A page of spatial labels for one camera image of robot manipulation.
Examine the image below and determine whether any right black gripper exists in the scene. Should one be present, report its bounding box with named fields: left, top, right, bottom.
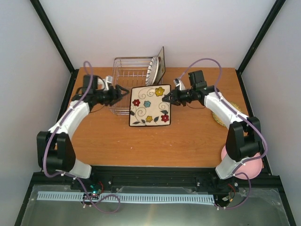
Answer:
left=162, top=86, right=195, bottom=106

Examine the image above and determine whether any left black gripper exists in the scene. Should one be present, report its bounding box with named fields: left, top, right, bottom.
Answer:
left=94, top=84, right=129, bottom=106

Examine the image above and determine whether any wire metal dish rack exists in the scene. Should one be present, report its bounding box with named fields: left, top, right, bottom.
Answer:
left=110, top=56, right=165, bottom=116

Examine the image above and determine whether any square dark rimmed plate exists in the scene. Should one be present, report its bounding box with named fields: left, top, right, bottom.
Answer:
left=129, top=84, right=171, bottom=127

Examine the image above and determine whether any round striped white plate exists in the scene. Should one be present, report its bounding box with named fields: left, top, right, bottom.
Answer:
left=145, top=56, right=158, bottom=86

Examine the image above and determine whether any square floral plate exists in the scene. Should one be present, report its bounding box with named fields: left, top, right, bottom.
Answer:
left=153, top=46, right=166, bottom=85

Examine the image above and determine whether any round woven bamboo plate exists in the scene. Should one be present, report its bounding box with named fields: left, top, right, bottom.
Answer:
left=212, top=102, right=242, bottom=127

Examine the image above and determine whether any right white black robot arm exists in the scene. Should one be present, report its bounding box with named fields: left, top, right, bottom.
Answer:
left=162, top=86, right=268, bottom=179

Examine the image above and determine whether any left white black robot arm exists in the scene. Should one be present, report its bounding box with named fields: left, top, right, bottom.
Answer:
left=37, top=85, right=129, bottom=190

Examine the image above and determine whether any pink round plate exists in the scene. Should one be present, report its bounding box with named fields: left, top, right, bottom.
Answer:
left=235, top=159, right=263, bottom=180

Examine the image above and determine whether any right circuit board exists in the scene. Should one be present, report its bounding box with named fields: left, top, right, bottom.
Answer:
left=222, top=184, right=236, bottom=202

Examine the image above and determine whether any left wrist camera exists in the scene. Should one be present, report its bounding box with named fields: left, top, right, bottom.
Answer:
left=82, top=75, right=113, bottom=93

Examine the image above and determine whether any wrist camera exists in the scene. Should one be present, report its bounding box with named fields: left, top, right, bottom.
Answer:
left=82, top=75, right=113, bottom=93
left=174, top=70, right=207, bottom=91

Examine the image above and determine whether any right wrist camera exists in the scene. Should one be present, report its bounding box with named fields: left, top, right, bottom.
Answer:
left=174, top=70, right=207, bottom=91

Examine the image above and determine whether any left black frame post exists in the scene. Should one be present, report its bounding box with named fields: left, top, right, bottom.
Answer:
left=30, top=0, right=75, bottom=74

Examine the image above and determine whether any black frame post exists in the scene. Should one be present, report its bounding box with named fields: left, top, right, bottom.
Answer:
left=30, top=0, right=75, bottom=74
left=237, top=0, right=287, bottom=74

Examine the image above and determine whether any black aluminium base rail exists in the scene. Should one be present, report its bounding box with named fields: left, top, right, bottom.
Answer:
left=32, top=164, right=282, bottom=193

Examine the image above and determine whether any grey slotted cable duct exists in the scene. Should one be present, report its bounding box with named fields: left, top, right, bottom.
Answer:
left=36, top=191, right=214, bottom=205

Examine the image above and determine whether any right black frame post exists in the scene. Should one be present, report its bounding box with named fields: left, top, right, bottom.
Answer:
left=237, top=0, right=287, bottom=74

